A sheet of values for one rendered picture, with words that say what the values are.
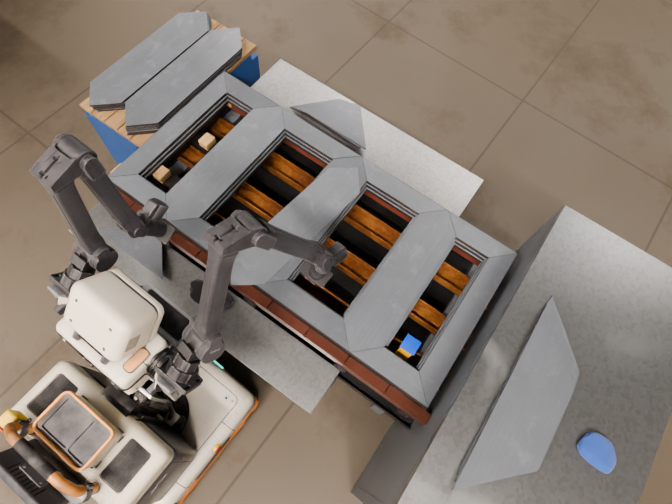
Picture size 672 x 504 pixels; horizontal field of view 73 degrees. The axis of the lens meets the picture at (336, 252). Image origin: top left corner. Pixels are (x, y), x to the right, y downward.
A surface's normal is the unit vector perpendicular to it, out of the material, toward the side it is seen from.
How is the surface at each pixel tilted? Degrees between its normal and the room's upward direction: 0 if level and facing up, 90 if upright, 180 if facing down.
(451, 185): 0
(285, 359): 0
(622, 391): 0
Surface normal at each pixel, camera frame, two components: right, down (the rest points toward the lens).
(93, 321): -0.40, 0.26
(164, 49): 0.07, -0.40
